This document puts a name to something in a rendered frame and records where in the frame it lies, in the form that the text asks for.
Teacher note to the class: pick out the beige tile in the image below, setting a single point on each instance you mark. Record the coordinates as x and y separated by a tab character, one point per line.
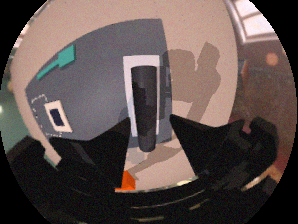
58	118

